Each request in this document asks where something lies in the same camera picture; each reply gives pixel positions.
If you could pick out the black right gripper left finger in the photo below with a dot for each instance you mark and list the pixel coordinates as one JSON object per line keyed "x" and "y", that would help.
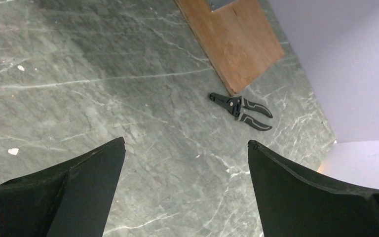
{"x": 70, "y": 199}

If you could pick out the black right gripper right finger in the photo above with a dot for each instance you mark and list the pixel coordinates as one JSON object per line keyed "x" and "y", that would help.
{"x": 295, "y": 201}

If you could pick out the wooden board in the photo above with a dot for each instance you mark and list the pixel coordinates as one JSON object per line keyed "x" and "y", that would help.
{"x": 238, "y": 39}

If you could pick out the black handled pliers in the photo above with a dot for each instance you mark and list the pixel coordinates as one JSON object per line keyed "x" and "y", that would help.
{"x": 236, "y": 105}

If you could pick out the metal bracket stand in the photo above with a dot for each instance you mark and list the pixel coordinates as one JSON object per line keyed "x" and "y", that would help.
{"x": 217, "y": 4}

